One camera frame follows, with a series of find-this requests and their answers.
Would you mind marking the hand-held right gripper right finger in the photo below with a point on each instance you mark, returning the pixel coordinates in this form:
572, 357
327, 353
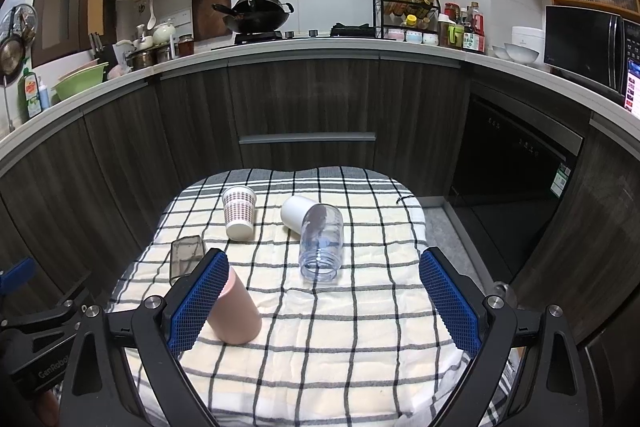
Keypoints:
447, 302

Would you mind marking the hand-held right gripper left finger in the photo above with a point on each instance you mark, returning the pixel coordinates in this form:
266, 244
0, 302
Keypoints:
197, 302

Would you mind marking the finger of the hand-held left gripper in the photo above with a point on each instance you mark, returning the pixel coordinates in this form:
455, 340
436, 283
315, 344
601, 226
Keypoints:
17, 274

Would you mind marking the pink cup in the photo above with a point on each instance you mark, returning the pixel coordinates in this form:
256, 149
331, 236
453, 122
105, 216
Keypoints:
237, 312

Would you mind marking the dark transparent square cup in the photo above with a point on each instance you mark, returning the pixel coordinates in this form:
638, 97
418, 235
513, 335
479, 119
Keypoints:
184, 257

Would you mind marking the dotted paper cup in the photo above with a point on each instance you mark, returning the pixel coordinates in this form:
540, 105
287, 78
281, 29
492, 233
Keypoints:
240, 214

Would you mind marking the white cup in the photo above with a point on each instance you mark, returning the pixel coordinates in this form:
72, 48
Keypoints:
295, 213

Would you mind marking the black white checkered cloth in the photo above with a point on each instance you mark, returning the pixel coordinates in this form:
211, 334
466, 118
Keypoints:
325, 332

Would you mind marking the black built-in dishwasher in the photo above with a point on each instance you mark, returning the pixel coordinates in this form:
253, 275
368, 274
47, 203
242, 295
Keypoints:
510, 187

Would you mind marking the clear plastic bottle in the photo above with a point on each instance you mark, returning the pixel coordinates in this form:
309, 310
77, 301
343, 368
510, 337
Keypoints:
321, 247

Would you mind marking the blue bottle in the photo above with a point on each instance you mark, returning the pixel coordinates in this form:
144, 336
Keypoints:
44, 96

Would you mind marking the green detergent bottle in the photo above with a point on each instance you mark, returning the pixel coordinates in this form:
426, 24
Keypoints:
31, 94

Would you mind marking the green plastic basin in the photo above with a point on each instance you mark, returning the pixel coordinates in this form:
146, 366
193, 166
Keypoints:
80, 84

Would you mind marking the hanging frying pan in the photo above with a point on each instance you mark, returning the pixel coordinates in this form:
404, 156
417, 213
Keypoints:
11, 54

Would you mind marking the dark wood base cabinets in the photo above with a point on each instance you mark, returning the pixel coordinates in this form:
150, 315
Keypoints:
300, 107

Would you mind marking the white kettle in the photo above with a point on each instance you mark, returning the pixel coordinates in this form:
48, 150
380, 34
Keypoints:
122, 54

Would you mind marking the steel pot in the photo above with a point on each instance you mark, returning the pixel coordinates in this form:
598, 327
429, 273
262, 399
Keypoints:
142, 59

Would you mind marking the white bowl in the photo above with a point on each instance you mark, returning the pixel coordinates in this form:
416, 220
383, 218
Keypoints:
522, 53

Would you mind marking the green mug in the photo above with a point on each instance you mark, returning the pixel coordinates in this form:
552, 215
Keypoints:
455, 37

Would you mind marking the white teapot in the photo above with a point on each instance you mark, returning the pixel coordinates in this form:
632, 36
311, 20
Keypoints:
164, 34

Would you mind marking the white rice cooker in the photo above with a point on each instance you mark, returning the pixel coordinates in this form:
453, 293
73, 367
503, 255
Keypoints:
526, 38

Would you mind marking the dark soy sauce bottle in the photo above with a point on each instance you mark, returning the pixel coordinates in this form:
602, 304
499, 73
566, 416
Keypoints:
477, 27

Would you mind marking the lit tablet screen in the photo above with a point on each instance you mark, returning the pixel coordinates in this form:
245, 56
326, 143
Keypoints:
632, 84

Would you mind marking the black gas stove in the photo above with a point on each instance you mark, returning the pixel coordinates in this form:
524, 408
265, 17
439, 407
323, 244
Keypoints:
300, 34

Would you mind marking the dark wooden cutting board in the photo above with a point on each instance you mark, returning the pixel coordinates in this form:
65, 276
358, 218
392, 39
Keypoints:
205, 12

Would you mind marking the black microwave oven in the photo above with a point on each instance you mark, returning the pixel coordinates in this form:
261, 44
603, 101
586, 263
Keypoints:
582, 42

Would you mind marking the black wok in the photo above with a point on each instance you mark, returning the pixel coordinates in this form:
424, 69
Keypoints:
257, 14

